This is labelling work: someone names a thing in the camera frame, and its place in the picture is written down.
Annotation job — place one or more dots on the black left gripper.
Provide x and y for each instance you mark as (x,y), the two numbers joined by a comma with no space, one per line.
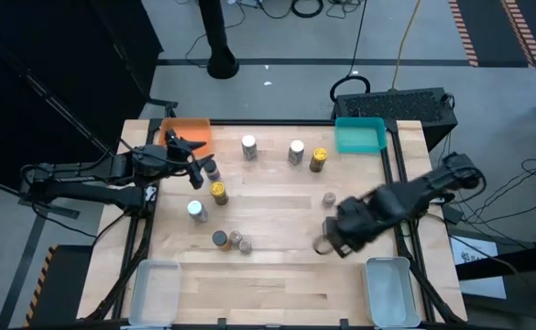
(157,160)

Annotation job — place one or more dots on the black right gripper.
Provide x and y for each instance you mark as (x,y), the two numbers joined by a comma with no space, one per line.
(364,215)

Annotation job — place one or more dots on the black-lid purple spice jar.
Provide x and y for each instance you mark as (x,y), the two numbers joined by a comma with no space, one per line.
(213,174)

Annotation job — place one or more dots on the yellow-lid black spice can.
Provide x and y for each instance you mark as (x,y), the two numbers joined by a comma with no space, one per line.
(219,191)
(318,158)

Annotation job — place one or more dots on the white-lid spice jar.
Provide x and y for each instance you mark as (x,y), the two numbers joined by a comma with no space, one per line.
(249,146)
(197,210)
(296,151)

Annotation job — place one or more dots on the small glass saffron jar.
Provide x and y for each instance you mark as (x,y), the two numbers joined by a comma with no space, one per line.
(235,237)
(328,199)
(245,246)

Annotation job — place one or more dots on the black-lid orange spice jar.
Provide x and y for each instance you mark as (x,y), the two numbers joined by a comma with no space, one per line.
(220,238)

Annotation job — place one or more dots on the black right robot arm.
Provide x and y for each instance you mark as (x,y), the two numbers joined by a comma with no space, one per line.
(432,183)

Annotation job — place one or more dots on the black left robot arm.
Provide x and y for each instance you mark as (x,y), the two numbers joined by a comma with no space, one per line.
(89,172)

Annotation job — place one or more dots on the orange plastic bin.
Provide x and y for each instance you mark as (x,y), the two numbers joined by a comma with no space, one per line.
(199,130)

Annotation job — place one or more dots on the black curtain stand foot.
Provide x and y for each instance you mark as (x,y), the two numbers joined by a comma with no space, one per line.
(68,213)
(164,103)

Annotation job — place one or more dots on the grey plastic bin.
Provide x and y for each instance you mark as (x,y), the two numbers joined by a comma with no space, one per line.
(389,293)
(155,293)

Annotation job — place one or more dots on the black pole base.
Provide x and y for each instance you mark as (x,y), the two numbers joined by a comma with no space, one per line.
(219,55)

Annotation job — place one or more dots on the teal plastic bin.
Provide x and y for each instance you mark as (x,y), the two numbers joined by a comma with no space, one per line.
(359,137)

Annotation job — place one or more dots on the black power adapter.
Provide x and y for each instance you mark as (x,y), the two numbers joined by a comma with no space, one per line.
(452,214)

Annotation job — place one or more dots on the black perforated computer case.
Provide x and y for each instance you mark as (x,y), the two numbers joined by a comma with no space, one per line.
(396,107)

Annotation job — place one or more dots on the black curtain partition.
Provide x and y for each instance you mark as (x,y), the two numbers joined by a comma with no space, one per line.
(43,69)

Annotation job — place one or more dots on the black beam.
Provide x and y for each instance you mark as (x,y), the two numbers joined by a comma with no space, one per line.
(515,260)

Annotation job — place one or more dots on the black mat yellow-striped edge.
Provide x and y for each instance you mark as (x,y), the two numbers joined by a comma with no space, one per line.
(66,284)

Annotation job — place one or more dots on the black mat orange-striped edges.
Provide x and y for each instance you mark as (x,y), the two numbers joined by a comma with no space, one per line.
(492,27)

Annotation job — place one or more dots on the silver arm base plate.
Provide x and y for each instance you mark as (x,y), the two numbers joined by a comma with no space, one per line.
(150,193)

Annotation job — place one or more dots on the black aluminium table frame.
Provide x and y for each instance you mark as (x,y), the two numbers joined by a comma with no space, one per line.
(272,122)

